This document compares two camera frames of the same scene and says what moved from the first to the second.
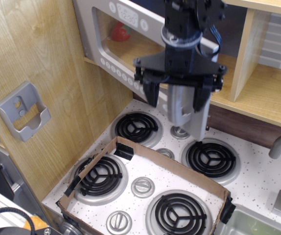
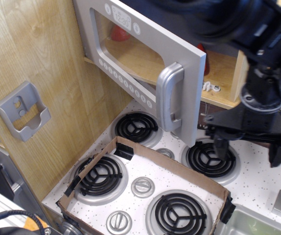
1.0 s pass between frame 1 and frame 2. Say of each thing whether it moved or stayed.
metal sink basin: stayed
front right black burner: stayed
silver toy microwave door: moved
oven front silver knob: stayed
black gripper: moved
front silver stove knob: stayed
